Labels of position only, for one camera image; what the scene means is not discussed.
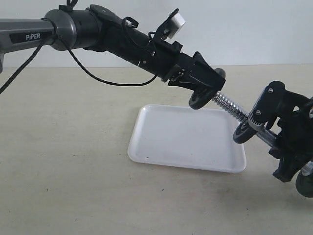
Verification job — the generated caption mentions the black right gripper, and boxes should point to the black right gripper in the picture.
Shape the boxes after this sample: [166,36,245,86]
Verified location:
[265,90,313,183]

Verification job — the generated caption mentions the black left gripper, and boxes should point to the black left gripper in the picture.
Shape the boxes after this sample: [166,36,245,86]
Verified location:
[138,40,225,91]

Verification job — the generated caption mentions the chrome threaded dumbbell bar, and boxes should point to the chrome threaded dumbbell bar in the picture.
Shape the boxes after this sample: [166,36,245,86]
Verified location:
[212,92,313,176]

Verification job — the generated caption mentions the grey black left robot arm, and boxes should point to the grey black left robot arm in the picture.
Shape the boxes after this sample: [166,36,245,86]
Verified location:
[0,1,225,92]

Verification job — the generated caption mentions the white rectangular plastic tray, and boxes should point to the white rectangular plastic tray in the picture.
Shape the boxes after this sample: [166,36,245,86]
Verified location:
[128,104,246,173]

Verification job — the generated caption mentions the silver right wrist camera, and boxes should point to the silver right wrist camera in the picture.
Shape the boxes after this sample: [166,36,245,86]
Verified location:
[248,81,287,130]

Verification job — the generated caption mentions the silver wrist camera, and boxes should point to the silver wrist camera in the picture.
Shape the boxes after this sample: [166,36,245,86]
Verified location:
[154,8,186,40]
[248,81,287,130]

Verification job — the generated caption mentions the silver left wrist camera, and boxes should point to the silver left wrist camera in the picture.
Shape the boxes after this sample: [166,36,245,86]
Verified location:
[154,8,186,40]

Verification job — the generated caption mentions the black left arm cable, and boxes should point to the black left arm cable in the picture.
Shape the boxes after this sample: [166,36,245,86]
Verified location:
[0,0,157,95]

